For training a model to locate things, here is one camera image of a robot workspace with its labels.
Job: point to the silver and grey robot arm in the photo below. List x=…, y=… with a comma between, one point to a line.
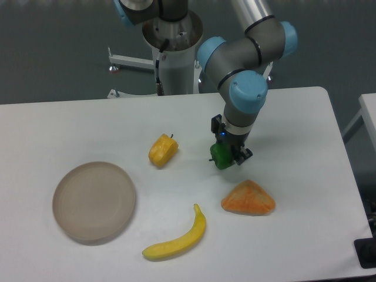
x=243, y=110

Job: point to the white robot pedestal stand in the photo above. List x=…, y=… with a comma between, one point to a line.
x=174, y=33

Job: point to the orange toy fruit wedge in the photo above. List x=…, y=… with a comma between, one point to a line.
x=248, y=197

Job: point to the yellow toy banana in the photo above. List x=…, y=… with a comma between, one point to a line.
x=181, y=244

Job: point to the green toy pepper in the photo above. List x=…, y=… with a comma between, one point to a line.
x=221, y=155

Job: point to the black device at table edge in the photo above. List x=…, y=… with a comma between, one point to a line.
x=365, y=250

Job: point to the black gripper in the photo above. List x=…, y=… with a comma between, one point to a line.
x=235, y=136

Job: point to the yellow toy pepper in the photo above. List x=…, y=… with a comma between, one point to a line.
x=163, y=150

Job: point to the white side table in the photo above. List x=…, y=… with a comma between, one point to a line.
x=365, y=116

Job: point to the beige round plate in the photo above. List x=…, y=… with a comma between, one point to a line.
x=94, y=203

